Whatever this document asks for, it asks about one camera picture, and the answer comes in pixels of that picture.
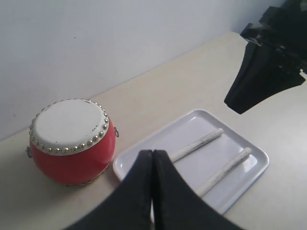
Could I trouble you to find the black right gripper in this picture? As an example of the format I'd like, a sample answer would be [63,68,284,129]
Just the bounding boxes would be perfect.
[224,0,307,114]

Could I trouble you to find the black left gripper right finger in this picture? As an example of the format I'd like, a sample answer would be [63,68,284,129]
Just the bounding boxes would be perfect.
[152,150,241,230]

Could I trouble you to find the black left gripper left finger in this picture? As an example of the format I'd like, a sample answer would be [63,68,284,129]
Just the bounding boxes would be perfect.
[66,150,153,230]

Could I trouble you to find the wooden drumstick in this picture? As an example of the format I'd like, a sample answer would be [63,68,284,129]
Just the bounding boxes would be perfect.
[195,147,252,197]
[169,128,224,163]

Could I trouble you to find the white plastic tray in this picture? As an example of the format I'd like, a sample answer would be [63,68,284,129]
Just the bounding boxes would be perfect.
[113,109,270,214]

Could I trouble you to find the small red drum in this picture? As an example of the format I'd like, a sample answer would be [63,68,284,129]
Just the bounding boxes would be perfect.
[27,98,119,185]

